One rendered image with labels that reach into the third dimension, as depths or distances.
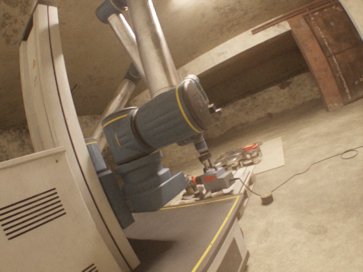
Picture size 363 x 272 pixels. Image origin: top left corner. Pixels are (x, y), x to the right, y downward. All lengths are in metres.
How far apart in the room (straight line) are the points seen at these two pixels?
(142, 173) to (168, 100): 0.32
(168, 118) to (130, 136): 0.19
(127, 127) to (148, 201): 0.29
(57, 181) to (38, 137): 0.49
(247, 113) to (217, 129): 2.05
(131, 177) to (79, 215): 0.30
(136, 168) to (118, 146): 0.12
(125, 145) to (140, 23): 0.56
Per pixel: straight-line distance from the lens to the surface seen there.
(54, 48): 0.97
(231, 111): 11.11
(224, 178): 1.68
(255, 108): 10.83
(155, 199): 0.74
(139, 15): 0.98
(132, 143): 0.76
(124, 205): 0.84
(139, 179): 0.80
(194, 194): 2.04
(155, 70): 0.77
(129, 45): 1.21
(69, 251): 0.62
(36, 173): 0.59
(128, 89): 1.66
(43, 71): 0.87
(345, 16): 6.26
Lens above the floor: 0.78
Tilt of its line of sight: 1 degrees up
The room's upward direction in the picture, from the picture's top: 22 degrees counter-clockwise
